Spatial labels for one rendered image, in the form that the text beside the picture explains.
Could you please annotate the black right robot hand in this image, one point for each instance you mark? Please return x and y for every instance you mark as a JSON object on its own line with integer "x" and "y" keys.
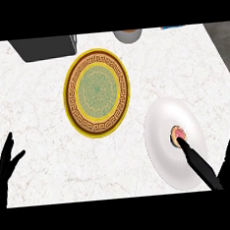
{"x": 204, "y": 170}

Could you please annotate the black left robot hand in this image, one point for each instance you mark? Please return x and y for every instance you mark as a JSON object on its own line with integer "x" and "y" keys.
{"x": 5, "y": 169}

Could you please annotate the pink frosted cupcake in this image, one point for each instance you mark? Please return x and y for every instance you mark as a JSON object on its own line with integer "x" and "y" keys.
{"x": 178, "y": 134}

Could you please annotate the plain white plate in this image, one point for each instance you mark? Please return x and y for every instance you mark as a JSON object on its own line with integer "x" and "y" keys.
{"x": 170, "y": 138}

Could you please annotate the yellow brown patterned plate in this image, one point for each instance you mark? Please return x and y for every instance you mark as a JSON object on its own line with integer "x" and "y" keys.
{"x": 97, "y": 93}

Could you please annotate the dark grey box appliance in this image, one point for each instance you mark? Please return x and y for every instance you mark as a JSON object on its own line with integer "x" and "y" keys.
{"x": 45, "y": 47}

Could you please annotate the blue flat object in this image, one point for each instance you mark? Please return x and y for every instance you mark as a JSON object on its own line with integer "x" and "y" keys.
{"x": 172, "y": 27}

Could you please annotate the grey round pot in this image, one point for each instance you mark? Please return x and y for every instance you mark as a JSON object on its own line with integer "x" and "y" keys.
{"x": 128, "y": 36}

